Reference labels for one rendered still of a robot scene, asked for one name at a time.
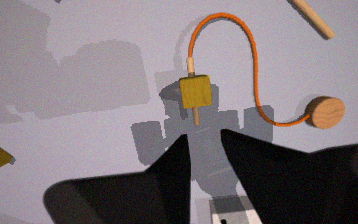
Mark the round wooden button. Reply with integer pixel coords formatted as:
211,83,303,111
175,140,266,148
305,96,344,129

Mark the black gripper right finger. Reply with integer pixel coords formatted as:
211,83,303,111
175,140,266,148
221,129,358,224

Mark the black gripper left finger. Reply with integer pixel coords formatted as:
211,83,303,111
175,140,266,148
42,134,191,224

